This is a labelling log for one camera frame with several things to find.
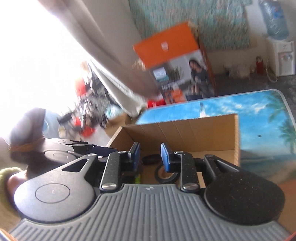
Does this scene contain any white water dispenser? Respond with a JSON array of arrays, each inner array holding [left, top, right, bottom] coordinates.
[[266, 37, 295, 77]]

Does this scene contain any black electrical tape roll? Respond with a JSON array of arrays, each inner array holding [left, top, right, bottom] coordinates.
[[154, 163, 179, 184]]

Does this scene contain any red plastic bag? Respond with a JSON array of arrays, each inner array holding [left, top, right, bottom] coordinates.
[[147, 98, 166, 109]]

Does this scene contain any brown cardboard box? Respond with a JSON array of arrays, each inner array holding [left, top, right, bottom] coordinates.
[[99, 114, 240, 192]]

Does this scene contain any green lip balm tube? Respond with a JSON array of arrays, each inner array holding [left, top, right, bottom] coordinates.
[[134, 174, 141, 184]]

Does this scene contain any red thermos bottle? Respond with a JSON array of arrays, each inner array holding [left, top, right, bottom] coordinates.
[[256, 56, 264, 75]]

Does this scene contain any person's left hand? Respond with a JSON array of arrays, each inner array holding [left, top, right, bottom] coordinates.
[[6, 171, 28, 207]]

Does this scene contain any beige curtain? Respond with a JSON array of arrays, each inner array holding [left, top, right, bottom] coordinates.
[[40, 1, 159, 116]]

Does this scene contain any blue water jug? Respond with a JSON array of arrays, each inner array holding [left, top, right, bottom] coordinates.
[[258, 1, 290, 41]]

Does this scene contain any wheelchair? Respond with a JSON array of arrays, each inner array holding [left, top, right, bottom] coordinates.
[[57, 61, 123, 137]]

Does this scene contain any black oval small object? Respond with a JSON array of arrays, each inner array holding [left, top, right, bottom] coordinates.
[[142, 154, 162, 165]]

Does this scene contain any floral teal hanging cloth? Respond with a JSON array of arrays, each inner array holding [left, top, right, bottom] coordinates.
[[128, 0, 252, 51]]

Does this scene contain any orange Philips product box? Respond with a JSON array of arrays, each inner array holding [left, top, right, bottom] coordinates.
[[133, 22, 216, 104]]

